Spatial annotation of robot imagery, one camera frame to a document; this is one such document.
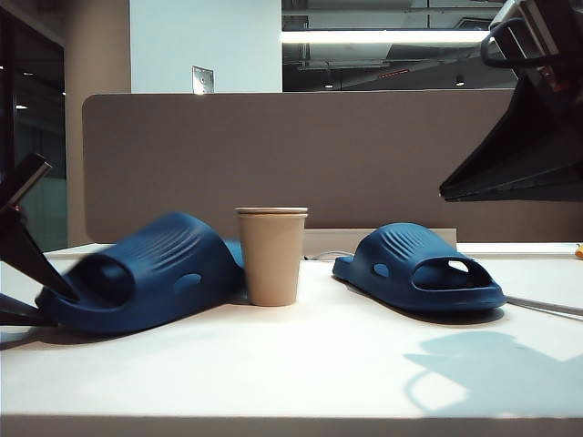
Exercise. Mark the red ceiling sign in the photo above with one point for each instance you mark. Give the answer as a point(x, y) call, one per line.
point(392, 74)

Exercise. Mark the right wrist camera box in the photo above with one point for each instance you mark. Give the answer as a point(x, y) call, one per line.
point(524, 27)

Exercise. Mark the metal wall plate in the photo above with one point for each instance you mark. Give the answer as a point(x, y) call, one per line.
point(202, 80)

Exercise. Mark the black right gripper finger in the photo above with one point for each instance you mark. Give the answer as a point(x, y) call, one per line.
point(537, 189)

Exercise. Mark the small yellow object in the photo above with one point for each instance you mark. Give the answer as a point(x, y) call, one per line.
point(579, 251)

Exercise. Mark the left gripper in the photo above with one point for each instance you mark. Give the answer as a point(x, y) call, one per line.
point(23, 182)

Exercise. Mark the dark glass door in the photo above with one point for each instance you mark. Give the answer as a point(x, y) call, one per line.
point(32, 114)

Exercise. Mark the blue rubber slipper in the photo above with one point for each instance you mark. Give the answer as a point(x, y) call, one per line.
point(182, 246)
point(396, 246)

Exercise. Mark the long ceiling light strip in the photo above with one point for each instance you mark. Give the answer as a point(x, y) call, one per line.
point(387, 37)

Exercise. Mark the brown desk partition panel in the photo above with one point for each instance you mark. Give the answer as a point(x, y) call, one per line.
point(319, 150)

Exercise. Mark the beige paper cup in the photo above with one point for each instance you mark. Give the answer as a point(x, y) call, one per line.
point(271, 259)

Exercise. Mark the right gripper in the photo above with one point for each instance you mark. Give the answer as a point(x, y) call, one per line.
point(569, 45)

